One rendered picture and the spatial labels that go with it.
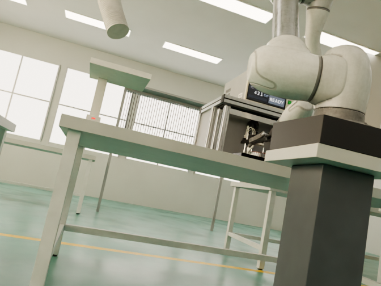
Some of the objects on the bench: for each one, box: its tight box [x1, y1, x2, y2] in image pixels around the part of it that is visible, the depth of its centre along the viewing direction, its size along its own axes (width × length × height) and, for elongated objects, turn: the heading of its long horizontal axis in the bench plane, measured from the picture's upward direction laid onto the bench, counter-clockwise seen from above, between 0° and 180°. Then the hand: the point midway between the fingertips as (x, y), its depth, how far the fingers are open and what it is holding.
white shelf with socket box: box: [86, 57, 152, 122], centre depth 220 cm, size 35×37×46 cm
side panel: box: [193, 107, 215, 148], centre depth 217 cm, size 28×3×32 cm, turn 71°
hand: (259, 152), depth 183 cm, fingers open, 13 cm apart
